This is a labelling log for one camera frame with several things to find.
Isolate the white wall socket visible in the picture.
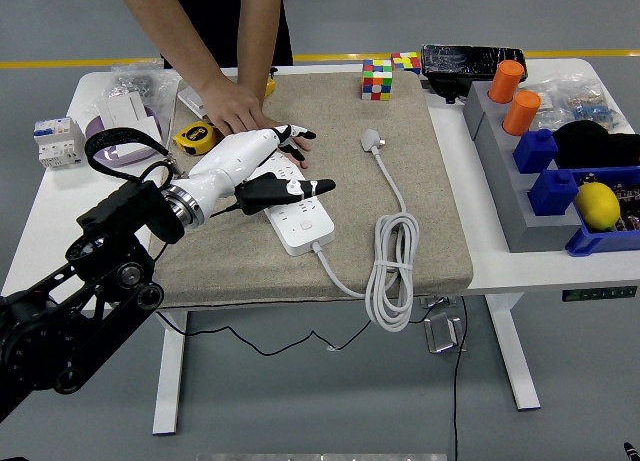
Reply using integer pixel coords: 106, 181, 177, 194
113, 116, 165, 158

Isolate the clear bag of small parts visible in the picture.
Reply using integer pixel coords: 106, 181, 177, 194
549, 73, 629, 132

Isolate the large Rubik's cube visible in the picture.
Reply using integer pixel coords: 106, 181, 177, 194
360, 59, 395, 102

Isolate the blue plastic bin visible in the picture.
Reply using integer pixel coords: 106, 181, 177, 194
564, 165, 640, 258

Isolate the yellow lemon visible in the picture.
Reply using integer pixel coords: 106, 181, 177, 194
573, 180, 622, 232

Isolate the large metal bracket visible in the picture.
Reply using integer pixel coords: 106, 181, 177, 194
423, 313, 467, 355

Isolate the thin black adapter cord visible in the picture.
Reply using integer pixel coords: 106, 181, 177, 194
149, 203, 451, 356

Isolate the person's left hand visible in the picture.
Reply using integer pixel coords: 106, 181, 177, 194
260, 108, 312, 171

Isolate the white flat switch panel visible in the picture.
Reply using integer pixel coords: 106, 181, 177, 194
177, 83, 209, 118

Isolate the black floor cable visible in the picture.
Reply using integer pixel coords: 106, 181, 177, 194
451, 295, 469, 461

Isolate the person's right hand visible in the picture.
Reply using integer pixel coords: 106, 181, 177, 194
199, 75, 272, 138

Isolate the white power strip cord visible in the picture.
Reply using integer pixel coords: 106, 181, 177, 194
313, 126, 421, 334

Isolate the orange cylinder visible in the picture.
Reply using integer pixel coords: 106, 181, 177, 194
487, 59, 525, 105
501, 90, 542, 137

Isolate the white switch plate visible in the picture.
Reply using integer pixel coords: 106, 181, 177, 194
96, 90, 149, 132

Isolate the blue block with knob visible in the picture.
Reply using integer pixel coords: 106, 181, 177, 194
528, 168, 580, 218
512, 128, 560, 175

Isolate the white table leg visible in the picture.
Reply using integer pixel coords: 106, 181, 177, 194
151, 310, 189, 436
484, 293, 542, 411

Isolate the small metal bracket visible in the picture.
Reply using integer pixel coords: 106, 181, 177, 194
418, 294, 459, 310

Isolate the black cloth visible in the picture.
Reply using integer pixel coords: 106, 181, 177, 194
551, 119, 640, 171

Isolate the grey-brown mat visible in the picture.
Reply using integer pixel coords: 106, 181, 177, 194
142, 70, 475, 310

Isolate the small Rubik's cube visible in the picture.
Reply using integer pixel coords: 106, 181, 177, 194
389, 51, 422, 76

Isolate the purple bowl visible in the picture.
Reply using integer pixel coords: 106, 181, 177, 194
83, 105, 167, 166

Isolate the white power strip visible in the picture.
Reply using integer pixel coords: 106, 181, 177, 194
249, 153, 337, 256

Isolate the person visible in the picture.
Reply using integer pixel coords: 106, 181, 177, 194
162, 0, 295, 68

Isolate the clear bag of screws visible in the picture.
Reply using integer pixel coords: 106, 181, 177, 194
108, 58, 184, 113

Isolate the yellow tape measure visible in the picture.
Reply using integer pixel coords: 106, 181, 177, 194
172, 121, 218, 157

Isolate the grey stepped peg holder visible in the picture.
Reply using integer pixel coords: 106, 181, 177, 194
461, 80, 596, 255

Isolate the dark circuit board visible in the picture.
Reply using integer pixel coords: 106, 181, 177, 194
579, 173, 640, 232

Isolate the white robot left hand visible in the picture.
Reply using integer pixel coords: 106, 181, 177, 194
174, 124, 337, 217

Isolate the black table control panel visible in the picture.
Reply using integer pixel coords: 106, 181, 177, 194
560, 285, 639, 303

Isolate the black film-wrapped device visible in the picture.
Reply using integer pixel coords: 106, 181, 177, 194
419, 43, 527, 105

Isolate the white circuit breaker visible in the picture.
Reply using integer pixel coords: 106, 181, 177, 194
32, 116, 84, 171

